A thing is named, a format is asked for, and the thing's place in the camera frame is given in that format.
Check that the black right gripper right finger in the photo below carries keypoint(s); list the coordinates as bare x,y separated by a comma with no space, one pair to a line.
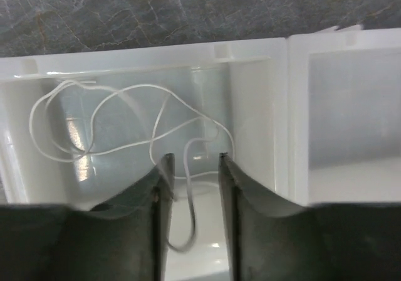
271,238

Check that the white compartment organizer tray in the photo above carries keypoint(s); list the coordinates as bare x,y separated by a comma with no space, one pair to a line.
314,118

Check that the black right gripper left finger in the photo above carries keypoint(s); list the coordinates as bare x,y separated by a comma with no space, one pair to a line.
123,238

